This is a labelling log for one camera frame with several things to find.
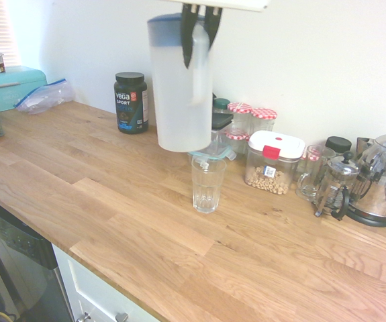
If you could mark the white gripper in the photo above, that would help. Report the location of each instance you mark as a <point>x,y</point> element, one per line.
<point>219,3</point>

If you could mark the translucent pitcher with blue lid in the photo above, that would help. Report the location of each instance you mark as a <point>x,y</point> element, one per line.
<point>176,100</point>

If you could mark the glass jar with green lid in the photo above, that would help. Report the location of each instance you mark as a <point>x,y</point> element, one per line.
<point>221,104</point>

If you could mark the jar with red checkered lid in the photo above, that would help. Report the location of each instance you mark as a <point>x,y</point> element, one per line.
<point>239,109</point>
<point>263,114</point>

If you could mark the square container with black lid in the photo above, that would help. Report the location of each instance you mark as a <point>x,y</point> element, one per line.
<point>221,121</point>

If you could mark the black Vega protein tub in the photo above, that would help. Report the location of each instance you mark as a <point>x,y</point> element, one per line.
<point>130,100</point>

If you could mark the small jar red checkered lid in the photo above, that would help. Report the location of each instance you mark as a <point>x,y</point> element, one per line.
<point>237,135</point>

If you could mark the glass container with teal lid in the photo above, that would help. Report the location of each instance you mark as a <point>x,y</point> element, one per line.
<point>224,152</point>

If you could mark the cereal container with white lid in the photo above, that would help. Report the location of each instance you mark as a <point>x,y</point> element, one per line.
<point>273,141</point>

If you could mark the clear drinking glass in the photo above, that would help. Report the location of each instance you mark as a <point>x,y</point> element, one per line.
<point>207,188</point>

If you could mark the clear zip bag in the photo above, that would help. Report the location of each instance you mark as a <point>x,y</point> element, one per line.
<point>45,99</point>

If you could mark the jar with black lid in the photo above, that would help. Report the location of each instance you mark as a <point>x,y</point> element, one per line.
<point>338,144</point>

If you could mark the clear glass mug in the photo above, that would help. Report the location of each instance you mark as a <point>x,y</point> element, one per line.
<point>308,188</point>

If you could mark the teal bread box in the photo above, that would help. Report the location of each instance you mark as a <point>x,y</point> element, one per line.
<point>11,84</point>

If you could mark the glass French press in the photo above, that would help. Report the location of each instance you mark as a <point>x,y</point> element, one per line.
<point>342,167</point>

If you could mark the stainless steel electric kettle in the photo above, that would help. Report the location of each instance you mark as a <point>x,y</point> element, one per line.
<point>384,174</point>

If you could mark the white cabinet drawer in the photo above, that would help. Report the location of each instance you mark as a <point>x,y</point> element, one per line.
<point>92,295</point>

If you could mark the stainless steel dishwasher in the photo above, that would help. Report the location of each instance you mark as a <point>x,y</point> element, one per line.
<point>21,268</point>

